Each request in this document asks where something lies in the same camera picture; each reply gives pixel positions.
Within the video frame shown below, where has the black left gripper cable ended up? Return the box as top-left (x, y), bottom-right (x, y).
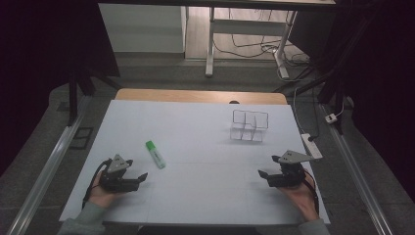
top-left (81, 158), bottom-right (113, 210)

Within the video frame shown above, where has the person's left hand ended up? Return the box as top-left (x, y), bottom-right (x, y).
top-left (88, 177), bottom-right (119, 209)

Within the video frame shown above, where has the white cabinet panel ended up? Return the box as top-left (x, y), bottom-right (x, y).
top-left (98, 3), bottom-right (188, 54)

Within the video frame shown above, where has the clear acrylic organizer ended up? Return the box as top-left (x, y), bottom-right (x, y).
top-left (229, 109), bottom-right (270, 143)

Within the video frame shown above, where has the white table cover sheet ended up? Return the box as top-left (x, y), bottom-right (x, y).
top-left (59, 99), bottom-right (331, 226)

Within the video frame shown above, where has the aluminium rail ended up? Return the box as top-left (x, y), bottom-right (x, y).
top-left (318, 102), bottom-right (395, 235)
top-left (5, 94), bottom-right (93, 235)

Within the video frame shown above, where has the white desk frame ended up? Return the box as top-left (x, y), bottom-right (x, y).
top-left (205, 5), bottom-right (299, 80)

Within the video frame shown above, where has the green highlighter pen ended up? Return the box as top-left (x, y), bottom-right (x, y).
top-left (145, 140), bottom-right (167, 170)

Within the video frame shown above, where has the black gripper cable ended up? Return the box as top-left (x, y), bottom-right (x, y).
top-left (302, 169), bottom-right (321, 215)
top-left (81, 158), bottom-right (113, 210)

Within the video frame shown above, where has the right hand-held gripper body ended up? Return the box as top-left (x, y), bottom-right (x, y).
top-left (267, 149), bottom-right (317, 189)

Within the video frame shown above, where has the black metal stand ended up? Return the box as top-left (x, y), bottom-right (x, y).
top-left (273, 13), bottom-right (376, 135)
top-left (67, 67), bottom-right (123, 126)

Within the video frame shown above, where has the white power strip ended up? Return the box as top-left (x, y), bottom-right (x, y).
top-left (300, 132), bottom-right (324, 161)

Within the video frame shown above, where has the person's right hand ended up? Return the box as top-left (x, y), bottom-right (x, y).
top-left (279, 175), bottom-right (320, 222)

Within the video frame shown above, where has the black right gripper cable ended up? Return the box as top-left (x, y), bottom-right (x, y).
top-left (302, 169), bottom-right (321, 215)

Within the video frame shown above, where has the black floor cable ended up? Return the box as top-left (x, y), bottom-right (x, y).
top-left (212, 8), bottom-right (311, 67)

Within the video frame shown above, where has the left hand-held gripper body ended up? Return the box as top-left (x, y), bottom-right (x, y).
top-left (99, 154), bottom-right (139, 194)

